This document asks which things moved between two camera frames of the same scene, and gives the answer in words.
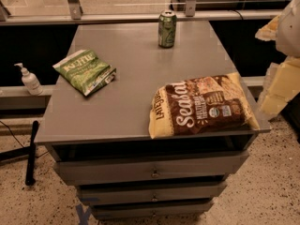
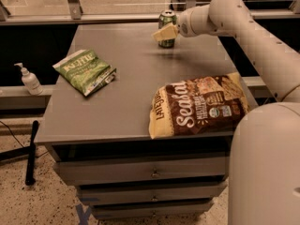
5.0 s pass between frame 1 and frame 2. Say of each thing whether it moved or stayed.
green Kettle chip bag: stayed
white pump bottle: stayed
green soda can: stayed
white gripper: moved
